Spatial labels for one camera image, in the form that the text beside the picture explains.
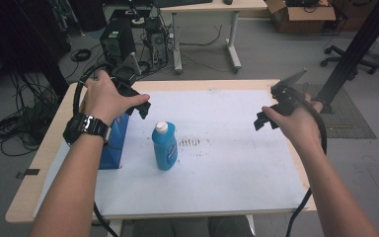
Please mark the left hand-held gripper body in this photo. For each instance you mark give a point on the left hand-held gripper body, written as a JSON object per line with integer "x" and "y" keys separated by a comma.
{"x": 125, "y": 77}

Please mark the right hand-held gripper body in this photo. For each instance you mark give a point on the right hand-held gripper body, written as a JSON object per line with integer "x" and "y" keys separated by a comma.
{"x": 286, "y": 95}

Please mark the blue bottle with white cap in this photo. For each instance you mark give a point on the blue bottle with white cap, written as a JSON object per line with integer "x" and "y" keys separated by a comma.
{"x": 164, "y": 146}

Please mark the person's left hand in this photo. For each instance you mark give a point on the person's left hand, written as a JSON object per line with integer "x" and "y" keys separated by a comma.
{"x": 107, "y": 98}

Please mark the person's right hand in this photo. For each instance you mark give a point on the person's right hand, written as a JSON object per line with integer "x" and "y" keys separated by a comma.
{"x": 297, "y": 126}

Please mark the blue carton box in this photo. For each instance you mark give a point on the blue carton box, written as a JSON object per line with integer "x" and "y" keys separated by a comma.
{"x": 115, "y": 144}

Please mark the black computer tower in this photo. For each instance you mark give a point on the black computer tower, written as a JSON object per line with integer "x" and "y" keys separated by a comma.
{"x": 116, "y": 39}

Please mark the black wristwatch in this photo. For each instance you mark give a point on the black wristwatch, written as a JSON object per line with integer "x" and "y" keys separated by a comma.
{"x": 85, "y": 126}

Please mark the small dark computer tower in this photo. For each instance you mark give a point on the small dark computer tower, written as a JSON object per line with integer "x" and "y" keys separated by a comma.
{"x": 157, "y": 42}

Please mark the grey floor mat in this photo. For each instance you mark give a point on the grey floor mat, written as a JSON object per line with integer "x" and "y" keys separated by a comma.
{"x": 348, "y": 121}

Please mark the black office chair base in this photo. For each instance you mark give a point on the black office chair base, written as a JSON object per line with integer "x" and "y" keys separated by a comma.
{"x": 348, "y": 59}

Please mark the open cardboard box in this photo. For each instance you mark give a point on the open cardboard box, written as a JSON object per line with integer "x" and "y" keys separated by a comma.
{"x": 302, "y": 18}

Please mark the black metal stand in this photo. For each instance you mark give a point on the black metal stand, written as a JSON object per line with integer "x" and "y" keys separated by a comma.
{"x": 358, "y": 46}

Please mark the black keyboard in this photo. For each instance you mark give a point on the black keyboard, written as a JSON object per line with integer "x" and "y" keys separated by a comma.
{"x": 182, "y": 2}

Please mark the black computer mouse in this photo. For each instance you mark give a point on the black computer mouse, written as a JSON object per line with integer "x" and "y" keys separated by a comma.
{"x": 228, "y": 1}

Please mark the white desk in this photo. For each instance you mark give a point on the white desk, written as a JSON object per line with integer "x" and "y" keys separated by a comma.
{"x": 210, "y": 6}

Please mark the dark curtain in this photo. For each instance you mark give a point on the dark curtain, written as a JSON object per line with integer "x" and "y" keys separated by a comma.
{"x": 19, "y": 33}

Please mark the black tape strip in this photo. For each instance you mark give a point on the black tape strip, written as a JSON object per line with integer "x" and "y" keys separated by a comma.
{"x": 31, "y": 172}

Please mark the person's legs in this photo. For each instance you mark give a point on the person's legs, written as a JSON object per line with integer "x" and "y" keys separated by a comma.
{"x": 190, "y": 227}

